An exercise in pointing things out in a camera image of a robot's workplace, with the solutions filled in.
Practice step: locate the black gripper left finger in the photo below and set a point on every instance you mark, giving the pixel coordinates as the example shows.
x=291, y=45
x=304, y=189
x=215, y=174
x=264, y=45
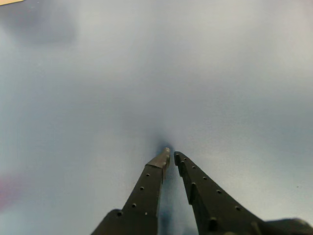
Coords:
x=144, y=195

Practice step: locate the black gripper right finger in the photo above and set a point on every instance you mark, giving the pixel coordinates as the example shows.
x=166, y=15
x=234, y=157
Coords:
x=207, y=195

